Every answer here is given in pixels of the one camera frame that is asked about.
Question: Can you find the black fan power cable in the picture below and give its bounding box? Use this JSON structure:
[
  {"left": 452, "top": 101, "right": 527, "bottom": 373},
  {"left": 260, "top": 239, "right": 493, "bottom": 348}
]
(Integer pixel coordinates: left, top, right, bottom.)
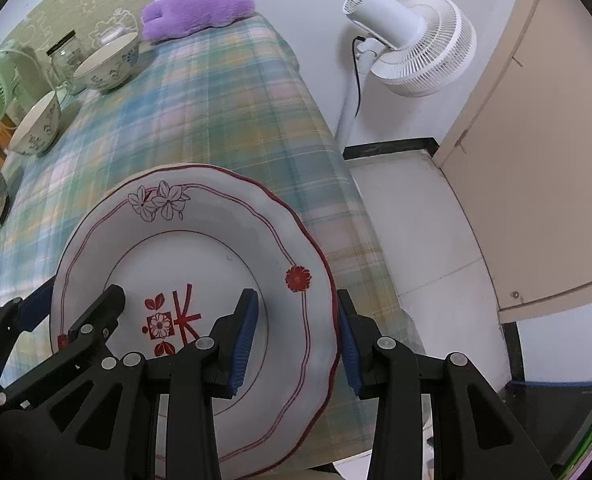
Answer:
[{"left": 352, "top": 35, "right": 367, "bottom": 116}]

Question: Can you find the glass jar with dark lid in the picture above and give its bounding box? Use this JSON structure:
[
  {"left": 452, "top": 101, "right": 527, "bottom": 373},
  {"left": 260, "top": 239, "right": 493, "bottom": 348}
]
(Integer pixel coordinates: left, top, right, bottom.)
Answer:
[{"left": 46, "top": 31, "right": 84, "bottom": 93}]

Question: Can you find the purple plush cushion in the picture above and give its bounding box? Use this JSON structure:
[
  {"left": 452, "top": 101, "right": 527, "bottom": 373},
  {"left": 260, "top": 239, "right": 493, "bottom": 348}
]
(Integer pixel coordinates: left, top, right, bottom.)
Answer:
[{"left": 141, "top": 0, "right": 255, "bottom": 43}]

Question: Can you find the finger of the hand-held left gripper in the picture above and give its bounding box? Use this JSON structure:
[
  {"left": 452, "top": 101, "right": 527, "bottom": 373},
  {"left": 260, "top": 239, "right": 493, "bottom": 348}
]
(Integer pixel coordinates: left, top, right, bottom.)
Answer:
[
  {"left": 0, "top": 284, "right": 127, "bottom": 411},
  {"left": 0, "top": 280, "right": 56, "bottom": 386}
]

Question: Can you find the white plate with red pattern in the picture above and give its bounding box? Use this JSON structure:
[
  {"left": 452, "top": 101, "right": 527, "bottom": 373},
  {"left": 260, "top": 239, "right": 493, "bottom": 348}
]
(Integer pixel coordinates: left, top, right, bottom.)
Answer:
[{"left": 49, "top": 164, "right": 341, "bottom": 478}]

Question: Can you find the green cartoon patterned mat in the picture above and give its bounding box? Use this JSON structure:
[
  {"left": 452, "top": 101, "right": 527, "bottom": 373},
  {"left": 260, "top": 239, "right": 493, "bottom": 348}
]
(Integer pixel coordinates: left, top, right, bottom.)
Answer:
[{"left": 0, "top": 0, "right": 154, "bottom": 61}]

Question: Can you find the dark container with blue edge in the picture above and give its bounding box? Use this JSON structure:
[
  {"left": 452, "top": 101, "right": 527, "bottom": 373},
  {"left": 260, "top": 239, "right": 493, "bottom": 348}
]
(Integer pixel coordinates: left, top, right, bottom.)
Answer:
[{"left": 508, "top": 380, "right": 592, "bottom": 480}]

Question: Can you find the pastel plaid tablecloth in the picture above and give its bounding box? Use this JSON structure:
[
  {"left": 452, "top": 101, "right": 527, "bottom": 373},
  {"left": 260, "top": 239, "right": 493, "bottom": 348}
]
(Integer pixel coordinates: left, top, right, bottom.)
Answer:
[{"left": 0, "top": 14, "right": 427, "bottom": 471}]

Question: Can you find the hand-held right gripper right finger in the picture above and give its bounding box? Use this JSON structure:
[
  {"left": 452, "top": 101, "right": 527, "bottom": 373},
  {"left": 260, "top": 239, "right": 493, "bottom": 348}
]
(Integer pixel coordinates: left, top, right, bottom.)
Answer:
[{"left": 337, "top": 288, "right": 551, "bottom": 480}]

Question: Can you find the beige door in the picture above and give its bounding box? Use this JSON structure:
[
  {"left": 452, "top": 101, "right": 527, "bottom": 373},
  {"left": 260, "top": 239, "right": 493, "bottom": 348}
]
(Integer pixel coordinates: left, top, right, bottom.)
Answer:
[{"left": 433, "top": 0, "right": 592, "bottom": 321}]

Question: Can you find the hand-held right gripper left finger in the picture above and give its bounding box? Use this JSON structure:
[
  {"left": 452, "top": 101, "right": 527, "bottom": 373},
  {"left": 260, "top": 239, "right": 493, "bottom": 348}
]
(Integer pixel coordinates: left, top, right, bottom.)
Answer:
[{"left": 41, "top": 287, "right": 260, "bottom": 480}]

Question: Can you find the white standing fan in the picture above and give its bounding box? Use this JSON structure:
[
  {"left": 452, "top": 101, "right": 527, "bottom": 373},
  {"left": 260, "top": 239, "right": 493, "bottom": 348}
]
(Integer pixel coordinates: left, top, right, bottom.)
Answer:
[{"left": 335, "top": 0, "right": 477, "bottom": 146}]

